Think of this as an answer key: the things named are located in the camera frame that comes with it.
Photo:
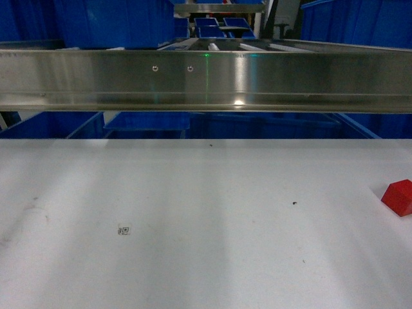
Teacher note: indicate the stainless steel shelf rail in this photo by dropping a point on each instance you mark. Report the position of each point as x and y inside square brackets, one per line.
[207, 75]

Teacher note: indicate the large blue bin right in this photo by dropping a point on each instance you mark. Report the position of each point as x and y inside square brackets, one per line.
[370, 23]

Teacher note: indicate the large blue bin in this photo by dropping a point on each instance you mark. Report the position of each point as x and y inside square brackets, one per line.
[370, 23]
[113, 24]

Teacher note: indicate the QR code sticker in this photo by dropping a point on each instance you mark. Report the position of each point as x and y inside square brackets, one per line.
[124, 230]

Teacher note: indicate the large blue bin left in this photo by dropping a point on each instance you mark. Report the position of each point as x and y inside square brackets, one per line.
[113, 24]

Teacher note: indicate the red magnetic block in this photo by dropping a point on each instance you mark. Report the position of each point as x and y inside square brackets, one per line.
[398, 197]

